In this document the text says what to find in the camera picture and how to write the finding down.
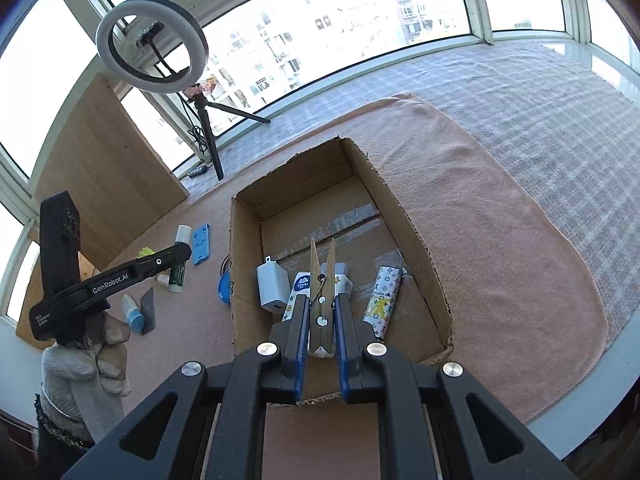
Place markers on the white window frame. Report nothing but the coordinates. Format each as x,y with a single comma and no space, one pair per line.
480,5

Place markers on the black power strip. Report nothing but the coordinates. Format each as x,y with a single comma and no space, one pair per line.
197,171

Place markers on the green glue stick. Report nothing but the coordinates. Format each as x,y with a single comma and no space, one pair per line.
178,272

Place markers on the black phone clamp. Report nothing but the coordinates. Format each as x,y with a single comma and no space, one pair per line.
151,34

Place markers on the white charger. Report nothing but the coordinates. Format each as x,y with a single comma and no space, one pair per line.
272,285

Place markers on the white bottle with blue cap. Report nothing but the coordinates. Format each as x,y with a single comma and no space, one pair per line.
134,317

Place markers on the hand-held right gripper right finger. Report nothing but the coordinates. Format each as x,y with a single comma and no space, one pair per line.
342,350

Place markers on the blue round tape measure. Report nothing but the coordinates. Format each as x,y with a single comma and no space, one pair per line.
225,287

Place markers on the plaid white mat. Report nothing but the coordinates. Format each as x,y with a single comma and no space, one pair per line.
525,110

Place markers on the pine plank panel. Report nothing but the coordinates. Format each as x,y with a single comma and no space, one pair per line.
32,305

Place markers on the cardboard box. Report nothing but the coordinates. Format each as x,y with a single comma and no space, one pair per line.
400,210

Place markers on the black tripod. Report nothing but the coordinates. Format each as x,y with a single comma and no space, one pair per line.
207,125

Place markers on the yellow shuttlecock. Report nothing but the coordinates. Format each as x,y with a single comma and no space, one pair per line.
146,252

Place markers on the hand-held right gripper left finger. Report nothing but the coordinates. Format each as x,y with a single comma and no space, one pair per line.
301,340

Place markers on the pink blanket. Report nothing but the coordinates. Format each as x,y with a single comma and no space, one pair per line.
500,260

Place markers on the dark grey card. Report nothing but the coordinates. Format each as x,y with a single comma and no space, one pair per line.
148,310

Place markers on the large light wood board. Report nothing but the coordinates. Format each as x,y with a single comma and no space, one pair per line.
110,160

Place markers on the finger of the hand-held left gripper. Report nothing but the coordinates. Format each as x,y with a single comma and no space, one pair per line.
167,259

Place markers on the wooden clothespin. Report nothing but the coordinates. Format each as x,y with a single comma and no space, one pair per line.
322,320

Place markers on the patterned tissue pack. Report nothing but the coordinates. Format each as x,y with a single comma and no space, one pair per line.
300,285

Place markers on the person's left hand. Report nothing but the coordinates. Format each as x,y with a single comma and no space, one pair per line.
95,365

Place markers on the patterned lighter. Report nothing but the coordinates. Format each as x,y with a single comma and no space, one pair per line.
382,302

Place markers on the small white tube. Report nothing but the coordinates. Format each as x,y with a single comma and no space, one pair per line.
162,278

